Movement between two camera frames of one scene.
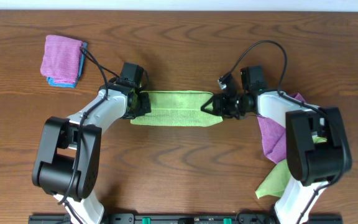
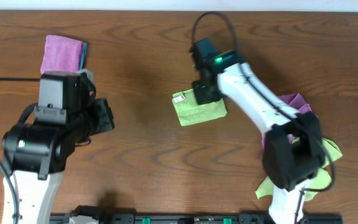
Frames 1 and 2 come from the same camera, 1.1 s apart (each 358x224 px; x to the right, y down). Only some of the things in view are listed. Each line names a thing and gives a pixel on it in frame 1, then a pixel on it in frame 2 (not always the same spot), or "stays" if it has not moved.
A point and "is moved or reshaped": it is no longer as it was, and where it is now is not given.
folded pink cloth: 61,58 stays
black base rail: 188,219 stays
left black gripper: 145,104 → 103,114
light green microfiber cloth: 178,108 is moved or reshaped
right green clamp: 227,220 stays
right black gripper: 219,107 → 199,96
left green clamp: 146,220 stays
